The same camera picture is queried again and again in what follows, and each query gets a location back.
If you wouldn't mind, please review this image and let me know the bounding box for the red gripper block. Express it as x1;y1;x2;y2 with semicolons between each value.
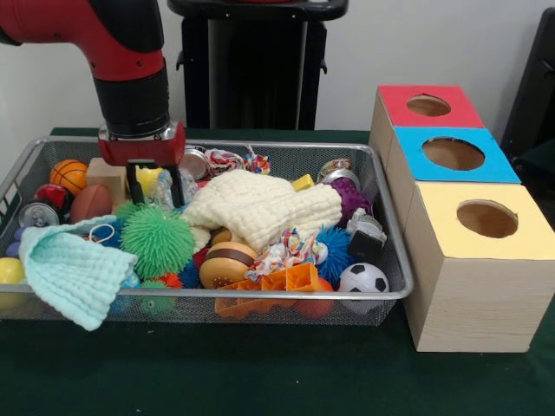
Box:
97;121;187;210

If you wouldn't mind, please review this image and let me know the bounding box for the yellow ball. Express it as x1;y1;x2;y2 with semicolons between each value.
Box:
136;166;166;197

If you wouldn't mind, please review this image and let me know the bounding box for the cream yellow cloth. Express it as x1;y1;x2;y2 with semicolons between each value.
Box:
182;169;343;253

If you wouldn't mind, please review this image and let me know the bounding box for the mint green cloth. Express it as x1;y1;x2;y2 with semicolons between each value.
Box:
19;214;139;333

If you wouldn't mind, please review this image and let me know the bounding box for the clear shallow bin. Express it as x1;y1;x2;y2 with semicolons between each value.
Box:
0;136;415;327

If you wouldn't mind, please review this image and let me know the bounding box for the wooden box with three holes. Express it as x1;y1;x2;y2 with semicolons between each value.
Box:
369;84;555;354

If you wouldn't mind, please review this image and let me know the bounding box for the pale wooden block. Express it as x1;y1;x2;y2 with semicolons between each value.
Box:
85;157;129;207

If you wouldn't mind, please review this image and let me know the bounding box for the small green spiky ball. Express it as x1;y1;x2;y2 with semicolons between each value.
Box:
115;201;197;282

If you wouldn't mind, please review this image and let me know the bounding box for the small orange basketball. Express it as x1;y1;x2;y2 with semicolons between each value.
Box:
49;159;89;197

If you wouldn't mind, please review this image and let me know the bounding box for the toy burger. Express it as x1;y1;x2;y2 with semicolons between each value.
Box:
199;242;259;290

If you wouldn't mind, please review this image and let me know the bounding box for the colourful dotted packet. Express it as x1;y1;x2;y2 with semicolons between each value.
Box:
245;228;330;283

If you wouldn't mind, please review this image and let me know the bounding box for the orange plastic toy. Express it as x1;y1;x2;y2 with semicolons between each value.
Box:
214;263;324;319

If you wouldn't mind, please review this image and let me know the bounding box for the dark green table cloth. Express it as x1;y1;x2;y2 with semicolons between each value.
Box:
0;127;555;416

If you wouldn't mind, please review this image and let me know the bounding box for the black and white soccer ball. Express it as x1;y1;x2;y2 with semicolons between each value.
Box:
338;263;390;300

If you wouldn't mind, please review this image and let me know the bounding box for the black stand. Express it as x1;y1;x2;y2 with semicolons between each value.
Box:
501;7;555;174

